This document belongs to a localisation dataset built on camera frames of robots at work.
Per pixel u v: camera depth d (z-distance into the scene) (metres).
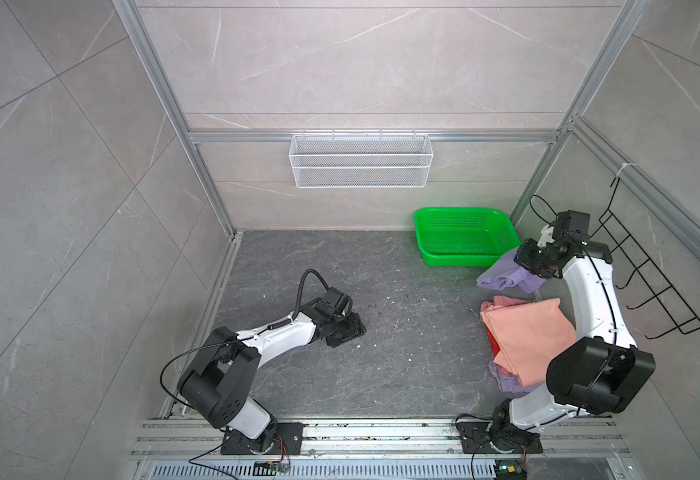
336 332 0.73
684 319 0.59
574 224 0.62
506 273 0.75
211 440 0.74
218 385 0.43
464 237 1.07
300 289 0.68
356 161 1.00
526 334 0.85
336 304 0.70
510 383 0.81
